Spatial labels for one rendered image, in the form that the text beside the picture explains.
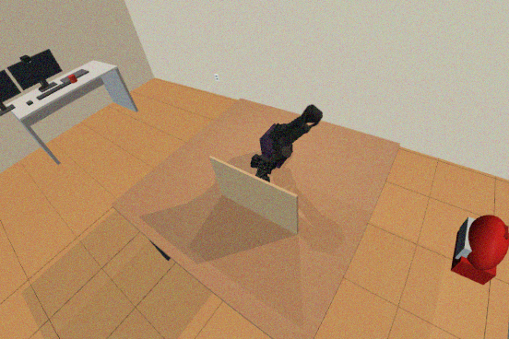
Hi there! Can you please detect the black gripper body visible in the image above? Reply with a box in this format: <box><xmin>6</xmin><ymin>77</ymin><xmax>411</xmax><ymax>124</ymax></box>
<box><xmin>257</xmin><ymin>155</ymin><xmax>277</xmax><ymax>182</ymax></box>

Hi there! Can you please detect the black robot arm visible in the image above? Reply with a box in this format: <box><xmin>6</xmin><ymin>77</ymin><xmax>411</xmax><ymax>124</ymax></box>
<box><xmin>251</xmin><ymin>104</ymin><xmax>323</xmax><ymax>169</ymax></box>

